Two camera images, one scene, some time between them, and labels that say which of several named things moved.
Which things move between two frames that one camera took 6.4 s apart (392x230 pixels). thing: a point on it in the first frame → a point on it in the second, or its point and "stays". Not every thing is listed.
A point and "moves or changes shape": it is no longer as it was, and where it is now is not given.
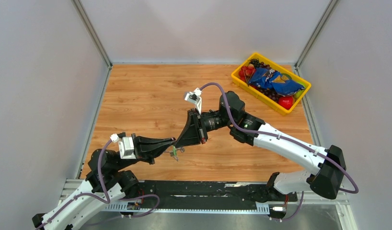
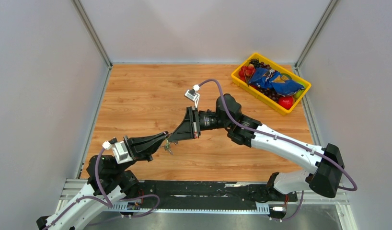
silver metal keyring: (181, 149) moves or changes shape
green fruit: (299, 94) stays
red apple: (286, 102) stays
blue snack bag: (270, 79) stays
